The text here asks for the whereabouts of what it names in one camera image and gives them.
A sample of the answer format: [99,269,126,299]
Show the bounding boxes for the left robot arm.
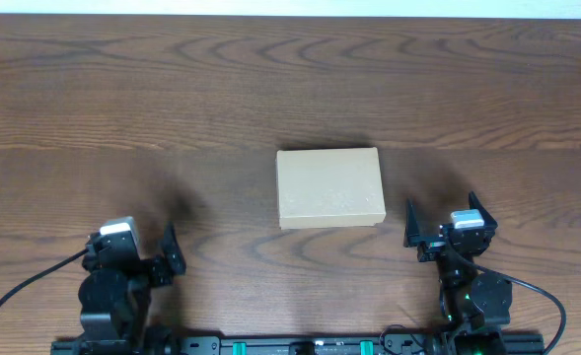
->
[76,217,186,354]

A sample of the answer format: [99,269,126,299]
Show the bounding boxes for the left black cable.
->
[0,248,92,355]

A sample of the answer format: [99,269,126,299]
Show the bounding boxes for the right black cable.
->
[445,236,567,355]

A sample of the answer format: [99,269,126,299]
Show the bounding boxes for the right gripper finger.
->
[403,199,423,248]
[468,191,497,230]

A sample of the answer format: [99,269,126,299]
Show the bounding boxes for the black cable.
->
[445,236,567,355]
[0,248,92,355]

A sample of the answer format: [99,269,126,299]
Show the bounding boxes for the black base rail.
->
[50,333,545,355]

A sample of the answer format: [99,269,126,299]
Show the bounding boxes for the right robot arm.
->
[403,192,512,354]

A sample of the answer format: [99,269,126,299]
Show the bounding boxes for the cardboard box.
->
[276,147,386,230]

